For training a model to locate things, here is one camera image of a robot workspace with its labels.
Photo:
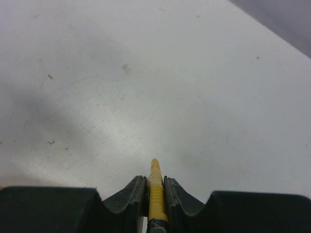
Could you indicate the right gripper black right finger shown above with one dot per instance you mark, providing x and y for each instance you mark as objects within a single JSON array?
[{"x": 236, "y": 212}]

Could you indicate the yellow utility knife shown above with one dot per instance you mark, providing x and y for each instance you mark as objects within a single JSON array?
[{"x": 157, "y": 218}]

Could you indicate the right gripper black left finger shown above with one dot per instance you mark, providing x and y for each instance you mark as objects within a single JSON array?
[{"x": 42, "y": 209}]

